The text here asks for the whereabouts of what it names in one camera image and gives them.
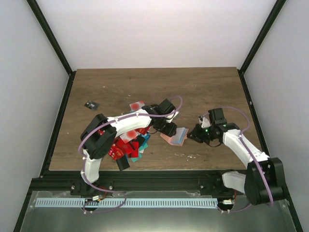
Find pink leather card holder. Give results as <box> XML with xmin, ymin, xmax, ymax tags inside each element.
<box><xmin>160</xmin><ymin>127</ymin><xmax>188</xmax><ymax>146</ymax></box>

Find white red circle card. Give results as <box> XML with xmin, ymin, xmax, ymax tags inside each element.
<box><xmin>129</xmin><ymin>101</ymin><xmax>145</xmax><ymax>112</ymax></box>
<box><xmin>120</xmin><ymin>130</ymin><xmax>139</xmax><ymax>144</ymax></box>

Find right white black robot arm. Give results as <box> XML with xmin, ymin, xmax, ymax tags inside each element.
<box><xmin>188</xmin><ymin>108</ymin><xmax>288</xmax><ymax>205</ymax></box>

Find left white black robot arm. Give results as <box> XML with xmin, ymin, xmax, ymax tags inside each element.
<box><xmin>78</xmin><ymin>97</ymin><xmax>183</xmax><ymax>195</ymax></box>

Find blue card under pile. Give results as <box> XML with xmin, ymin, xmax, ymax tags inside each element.
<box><xmin>140</xmin><ymin>133</ymin><xmax>151</xmax><ymax>146</ymax></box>

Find white red circle card top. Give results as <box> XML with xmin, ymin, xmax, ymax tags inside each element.
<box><xmin>129</xmin><ymin>101</ymin><xmax>145</xmax><ymax>112</ymax></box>

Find teal card front pile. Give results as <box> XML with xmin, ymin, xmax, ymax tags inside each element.
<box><xmin>127</xmin><ymin>143</ymin><xmax>148</xmax><ymax>162</ymax></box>

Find red VIP card front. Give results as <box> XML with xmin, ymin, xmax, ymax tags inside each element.
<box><xmin>108</xmin><ymin>144</ymin><xmax>125</xmax><ymax>161</ymax></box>

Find black card at front edge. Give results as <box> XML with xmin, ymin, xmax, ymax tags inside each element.
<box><xmin>116</xmin><ymin>156</ymin><xmax>130</xmax><ymax>171</ymax></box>

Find black VIP card far left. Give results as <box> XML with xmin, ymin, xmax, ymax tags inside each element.
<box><xmin>84</xmin><ymin>101</ymin><xmax>99</xmax><ymax>111</ymax></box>

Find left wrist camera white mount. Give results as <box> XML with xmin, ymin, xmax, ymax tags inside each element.
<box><xmin>167</xmin><ymin>111</ymin><xmax>179</xmax><ymax>123</ymax></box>

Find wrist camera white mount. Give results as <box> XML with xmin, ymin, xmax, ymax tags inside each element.
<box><xmin>198</xmin><ymin>116</ymin><xmax>211</xmax><ymax>128</ymax></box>
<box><xmin>167</xmin><ymin>111</ymin><xmax>179</xmax><ymax>123</ymax></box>

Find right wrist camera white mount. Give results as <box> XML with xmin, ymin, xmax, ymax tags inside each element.
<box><xmin>198</xmin><ymin>116</ymin><xmax>211</xmax><ymax>128</ymax></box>

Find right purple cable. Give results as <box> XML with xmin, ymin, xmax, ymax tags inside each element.
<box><xmin>200</xmin><ymin>106</ymin><xmax>275</xmax><ymax>214</ymax></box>

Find purple cable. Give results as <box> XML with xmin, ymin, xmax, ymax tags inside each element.
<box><xmin>200</xmin><ymin>106</ymin><xmax>275</xmax><ymax>214</ymax></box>
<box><xmin>79</xmin><ymin>95</ymin><xmax>183</xmax><ymax>214</ymax></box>

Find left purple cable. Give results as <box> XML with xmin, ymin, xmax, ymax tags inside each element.
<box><xmin>79</xmin><ymin>95</ymin><xmax>183</xmax><ymax>214</ymax></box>

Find light blue slotted cable duct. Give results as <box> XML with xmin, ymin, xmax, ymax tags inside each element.
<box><xmin>35</xmin><ymin>198</ymin><xmax>218</xmax><ymax>208</ymax></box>

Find black aluminium frame rail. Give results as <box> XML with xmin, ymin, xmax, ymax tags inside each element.
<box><xmin>29</xmin><ymin>170</ymin><xmax>232</xmax><ymax>196</ymax></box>

